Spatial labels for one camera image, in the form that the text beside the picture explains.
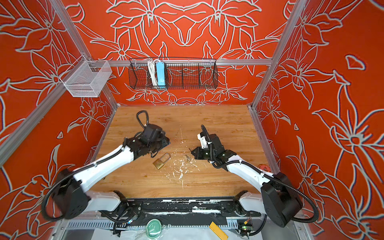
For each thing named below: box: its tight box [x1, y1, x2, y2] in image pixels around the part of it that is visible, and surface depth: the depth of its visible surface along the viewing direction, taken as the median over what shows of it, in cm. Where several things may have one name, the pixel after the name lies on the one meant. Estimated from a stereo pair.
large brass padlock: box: [152, 152, 171, 170], surface depth 89 cm
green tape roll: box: [146, 218, 162, 239], surface depth 69 cm
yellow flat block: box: [209, 221, 229, 240], surface depth 68 cm
